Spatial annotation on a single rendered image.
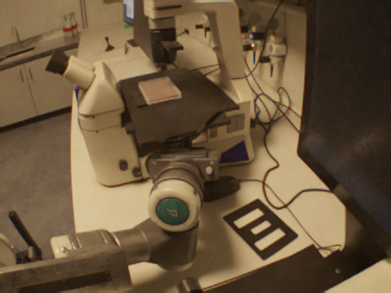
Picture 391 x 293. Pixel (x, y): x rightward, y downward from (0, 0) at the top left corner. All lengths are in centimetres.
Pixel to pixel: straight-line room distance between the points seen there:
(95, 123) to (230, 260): 43
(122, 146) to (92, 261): 40
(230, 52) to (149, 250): 54
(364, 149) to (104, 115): 56
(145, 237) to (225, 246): 22
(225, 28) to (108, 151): 43
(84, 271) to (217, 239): 35
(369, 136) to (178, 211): 30
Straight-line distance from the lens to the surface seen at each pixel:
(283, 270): 53
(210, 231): 67
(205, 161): 60
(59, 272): 39
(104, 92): 66
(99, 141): 72
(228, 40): 78
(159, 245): 48
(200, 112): 67
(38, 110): 302
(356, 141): 27
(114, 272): 41
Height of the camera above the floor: 128
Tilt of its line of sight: 36 degrees down
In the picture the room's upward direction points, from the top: 3 degrees counter-clockwise
